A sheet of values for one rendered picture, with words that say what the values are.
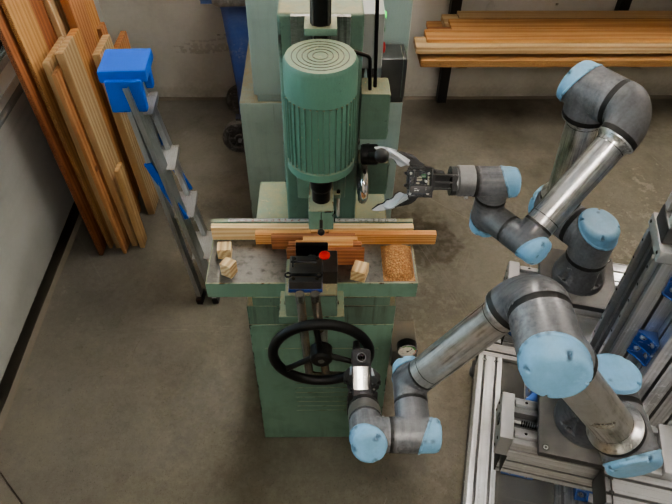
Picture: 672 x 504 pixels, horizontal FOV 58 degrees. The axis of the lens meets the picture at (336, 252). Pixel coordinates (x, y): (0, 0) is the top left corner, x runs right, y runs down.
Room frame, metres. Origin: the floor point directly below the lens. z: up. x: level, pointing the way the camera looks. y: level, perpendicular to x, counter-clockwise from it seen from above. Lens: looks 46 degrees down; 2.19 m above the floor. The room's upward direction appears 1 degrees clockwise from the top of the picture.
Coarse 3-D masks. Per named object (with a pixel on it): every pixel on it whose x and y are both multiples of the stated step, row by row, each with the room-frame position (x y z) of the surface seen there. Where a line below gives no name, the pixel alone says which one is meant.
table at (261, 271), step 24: (216, 240) 1.30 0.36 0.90; (240, 240) 1.30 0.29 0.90; (216, 264) 1.20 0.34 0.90; (240, 264) 1.20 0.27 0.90; (264, 264) 1.20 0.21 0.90; (216, 288) 1.13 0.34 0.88; (240, 288) 1.13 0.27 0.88; (264, 288) 1.13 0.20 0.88; (360, 288) 1.14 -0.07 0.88; (384, 288) 1.14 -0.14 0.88; (408, 288) 1.14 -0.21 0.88
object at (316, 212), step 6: (330, 192) 1.33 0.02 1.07; (330, 198) 1.31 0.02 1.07; (312, 204) 1.28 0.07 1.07; (318, 204) 1.28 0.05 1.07; (324, 204) 1.28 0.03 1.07; (330, 204) 1.28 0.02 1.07; (312, 210) 1.25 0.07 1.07; (318, 210) 1.25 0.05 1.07; (324, 210) 1.25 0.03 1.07; (330, 210) 1.26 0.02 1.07; (312, 216) 1.25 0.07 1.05; (318, 216) 1.25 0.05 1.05; (324, 216) 1.25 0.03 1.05; (330, 216) 1.25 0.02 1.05; (312, 222) 1.25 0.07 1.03; (318, 222) 1.25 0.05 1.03; (324, 222) 1.25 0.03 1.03; (330, 222) 1.25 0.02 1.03; (312, 228) 1.25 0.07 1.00; (318, 228) 1.25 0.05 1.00; (324, 228) 1.25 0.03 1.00; (330, 228) 1.25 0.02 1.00
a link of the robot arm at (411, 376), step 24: (504, 288) 0.76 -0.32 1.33; (528, 288) 0.72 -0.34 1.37; (552, 288) 0.71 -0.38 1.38; (480, 312) 0.76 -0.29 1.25; (504, 312) 0.72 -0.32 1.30; (456, 336) 0.75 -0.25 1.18; (480, 336) 0.73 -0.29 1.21; (408, 360) 0.80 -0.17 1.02; (432, 360) 0.74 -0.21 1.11; (456, 360) 0.72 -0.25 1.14; (408, 384) 0.73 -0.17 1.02; (432, 384) 0.72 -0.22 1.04
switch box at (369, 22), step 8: (368, 0) 1.65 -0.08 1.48; (368, 8) 1.60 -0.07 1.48; (384, 8) 1.62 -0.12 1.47; (368, 16) 1.57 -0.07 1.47; (384, 16) 1.58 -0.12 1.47; (368, 24) 1.57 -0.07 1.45; (384, 24) 1.58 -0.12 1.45; (368, 32) 1.57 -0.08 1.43; (368, 40) 1.57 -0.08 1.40; (368, 48) 1.57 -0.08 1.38
